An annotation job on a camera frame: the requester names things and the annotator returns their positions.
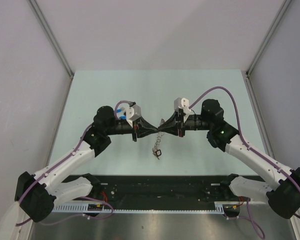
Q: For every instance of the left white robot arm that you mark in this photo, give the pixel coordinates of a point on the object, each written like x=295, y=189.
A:
x=38, y=193

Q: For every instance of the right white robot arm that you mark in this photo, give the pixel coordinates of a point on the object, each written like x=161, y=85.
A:
x=280, y=185

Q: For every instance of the aluminium frame post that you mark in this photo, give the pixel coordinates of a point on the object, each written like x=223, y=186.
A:
x=43, y=22
x=269, y=35

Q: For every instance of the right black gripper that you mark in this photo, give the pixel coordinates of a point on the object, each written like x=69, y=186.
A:
x=172, y=123

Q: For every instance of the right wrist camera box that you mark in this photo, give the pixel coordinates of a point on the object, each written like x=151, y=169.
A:
x=182, y=107

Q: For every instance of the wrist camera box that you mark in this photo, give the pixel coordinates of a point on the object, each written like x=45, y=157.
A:
x=182, y=107
x=133, y=113

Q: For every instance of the white slotted cable duct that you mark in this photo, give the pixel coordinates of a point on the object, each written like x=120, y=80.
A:
x=150, y=211

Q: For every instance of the right aluminium frame post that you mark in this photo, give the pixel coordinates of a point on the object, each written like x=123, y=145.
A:
x=269, y=35

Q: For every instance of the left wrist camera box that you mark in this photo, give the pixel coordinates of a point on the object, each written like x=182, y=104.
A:
x=133, y=113

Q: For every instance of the yellow tag key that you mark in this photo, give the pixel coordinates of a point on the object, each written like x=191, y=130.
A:
x=157, y=153

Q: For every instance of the left aluminium frame post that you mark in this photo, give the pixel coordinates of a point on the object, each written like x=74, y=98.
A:
x=43, y=22

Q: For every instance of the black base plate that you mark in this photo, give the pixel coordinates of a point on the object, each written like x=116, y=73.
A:
x=136, y=193

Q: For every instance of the metal disc with keyrings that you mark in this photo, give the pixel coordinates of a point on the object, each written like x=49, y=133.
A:
x=158, y=141

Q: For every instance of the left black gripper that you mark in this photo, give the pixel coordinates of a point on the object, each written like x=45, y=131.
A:
x=143, y=131

